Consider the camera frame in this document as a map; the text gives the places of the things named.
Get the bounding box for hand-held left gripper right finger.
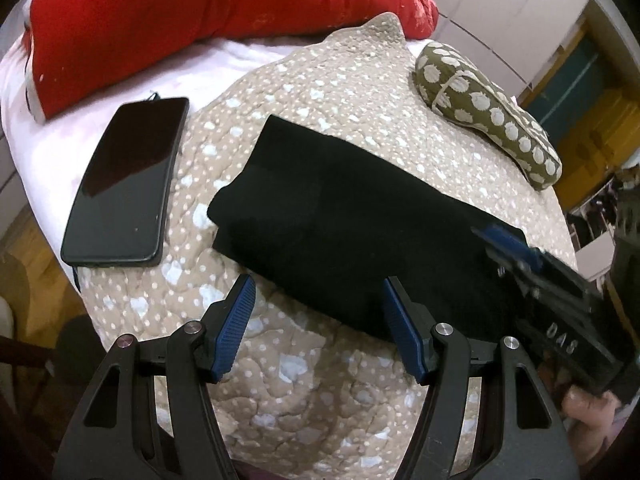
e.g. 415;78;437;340
382;276;581;480

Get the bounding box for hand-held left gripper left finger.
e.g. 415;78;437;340
52;274;257;480

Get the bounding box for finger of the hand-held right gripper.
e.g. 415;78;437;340
472;225;543;271

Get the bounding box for black pants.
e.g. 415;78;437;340
206;114;551;353

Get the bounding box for person's right hand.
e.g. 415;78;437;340
561;389;622;476

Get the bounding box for cluttered storage shelf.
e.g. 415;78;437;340
567;172;640;251

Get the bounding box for yellow wooden door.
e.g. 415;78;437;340
554;152;640;211

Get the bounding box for beige quilted dotted blanket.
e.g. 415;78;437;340
75;11;578;473

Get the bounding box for olive pillow with white spots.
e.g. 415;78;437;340
412;41;563;192

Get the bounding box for teal door panel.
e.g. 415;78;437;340
522;42;626;133

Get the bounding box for black smartphone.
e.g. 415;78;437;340
60;96;191;267

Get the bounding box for white glossy wardrobe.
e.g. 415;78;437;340
400;0;601;98

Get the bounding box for white bed sheet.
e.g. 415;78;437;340
0;30;431;221

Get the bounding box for red floral quilt roll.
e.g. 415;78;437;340
22;0;441;123

